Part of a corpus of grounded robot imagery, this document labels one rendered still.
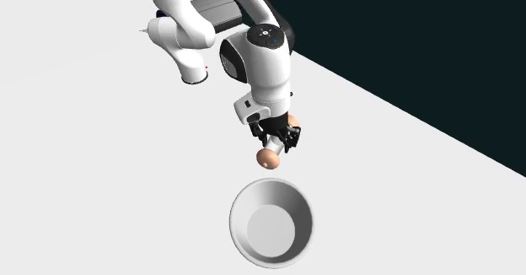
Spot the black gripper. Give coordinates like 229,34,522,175
247,112,303,154

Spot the white rod with tan ends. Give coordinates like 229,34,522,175
255,113,301,170

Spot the white bowl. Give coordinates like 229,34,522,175
228,178,314,269

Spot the grey box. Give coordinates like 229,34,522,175
191,0,244,35

